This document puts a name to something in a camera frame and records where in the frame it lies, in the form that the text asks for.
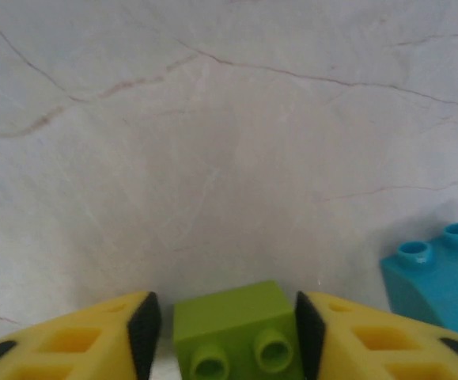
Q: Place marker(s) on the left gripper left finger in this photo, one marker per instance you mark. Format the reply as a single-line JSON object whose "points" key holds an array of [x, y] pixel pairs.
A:
{"points": [[74, 348]]}

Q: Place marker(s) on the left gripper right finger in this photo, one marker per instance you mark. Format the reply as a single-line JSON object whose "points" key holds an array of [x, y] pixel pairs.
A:
{"points": [[379, 348]]}

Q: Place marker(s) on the small green lego brick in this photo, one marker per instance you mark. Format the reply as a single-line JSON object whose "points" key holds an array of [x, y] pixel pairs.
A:
{"points": [[232, 316]]}

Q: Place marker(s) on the light blue curved lego brick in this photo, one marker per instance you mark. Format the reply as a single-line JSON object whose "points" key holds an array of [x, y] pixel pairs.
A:
{"points": [[422, 285]]}

